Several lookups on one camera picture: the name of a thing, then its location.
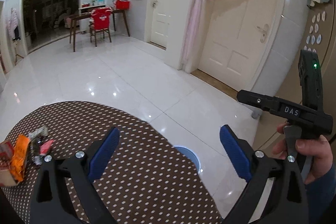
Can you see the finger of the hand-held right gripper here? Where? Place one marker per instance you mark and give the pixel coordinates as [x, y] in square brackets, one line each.
[256, 100]

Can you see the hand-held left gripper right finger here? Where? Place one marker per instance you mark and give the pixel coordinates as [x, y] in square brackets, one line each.
[233, 155]

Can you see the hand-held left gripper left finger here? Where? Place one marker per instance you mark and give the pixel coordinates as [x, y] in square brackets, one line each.
[103, 157]

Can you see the blue round stool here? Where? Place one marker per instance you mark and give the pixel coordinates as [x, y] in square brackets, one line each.
[193, 158]

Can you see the pink wrapper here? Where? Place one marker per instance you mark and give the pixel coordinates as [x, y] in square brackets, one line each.
[46, 148]

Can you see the long dark wrapper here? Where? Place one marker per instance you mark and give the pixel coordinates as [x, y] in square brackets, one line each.
[35, 151]

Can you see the orange snack wrapper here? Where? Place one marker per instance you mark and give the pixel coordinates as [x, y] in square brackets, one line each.
[19, 157]

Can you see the person's right hand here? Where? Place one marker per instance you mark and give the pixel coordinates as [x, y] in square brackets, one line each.
[315, 155]

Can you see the grey door stopper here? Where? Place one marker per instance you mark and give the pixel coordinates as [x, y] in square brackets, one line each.
[256, 114]

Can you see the round table with polka-dot tablecloth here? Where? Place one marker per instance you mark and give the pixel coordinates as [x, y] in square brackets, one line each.
[157, 174]

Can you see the white panel door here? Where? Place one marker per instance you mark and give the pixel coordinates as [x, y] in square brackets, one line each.
[231, 37]

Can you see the pink lace curtain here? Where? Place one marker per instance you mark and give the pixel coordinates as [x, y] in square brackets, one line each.
[199, 16]

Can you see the wooden chair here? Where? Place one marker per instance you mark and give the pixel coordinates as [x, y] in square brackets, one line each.
[101, 33]

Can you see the narrow white door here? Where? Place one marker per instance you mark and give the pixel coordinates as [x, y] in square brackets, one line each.
[160, 22]

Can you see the white cabinet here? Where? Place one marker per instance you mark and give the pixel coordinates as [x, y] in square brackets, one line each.
[83, 24]

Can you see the wooden coat stand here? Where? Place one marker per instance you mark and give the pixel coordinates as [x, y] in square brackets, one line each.
[17, 52]

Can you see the red shirt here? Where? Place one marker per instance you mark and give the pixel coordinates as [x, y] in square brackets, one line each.
[101, 18]

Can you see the wooden dining table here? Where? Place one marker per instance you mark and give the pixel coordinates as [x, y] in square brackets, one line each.
[78, 18]

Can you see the red box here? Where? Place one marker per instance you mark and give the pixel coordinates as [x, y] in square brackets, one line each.
[85, 5]

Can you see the red bag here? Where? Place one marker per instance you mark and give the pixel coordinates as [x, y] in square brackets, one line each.
[122, 3]

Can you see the pink jacket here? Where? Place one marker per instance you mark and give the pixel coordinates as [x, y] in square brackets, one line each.
[13, 23]

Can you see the group of round wall stickers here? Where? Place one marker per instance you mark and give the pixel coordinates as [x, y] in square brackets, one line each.
[315, 29]

